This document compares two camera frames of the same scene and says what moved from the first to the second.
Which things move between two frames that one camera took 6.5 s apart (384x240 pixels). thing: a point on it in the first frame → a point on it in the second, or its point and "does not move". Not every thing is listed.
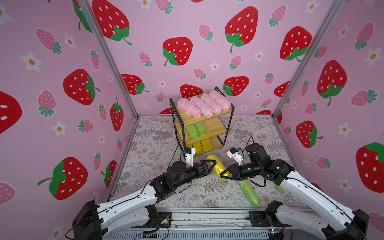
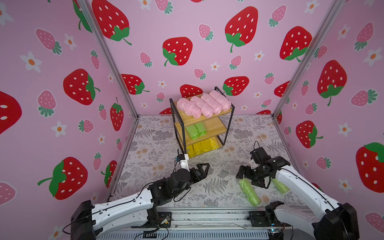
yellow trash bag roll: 219,167 → 213,143
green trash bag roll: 193,131 does not move
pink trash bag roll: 208,99 does not move
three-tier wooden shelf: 203,134 does not move
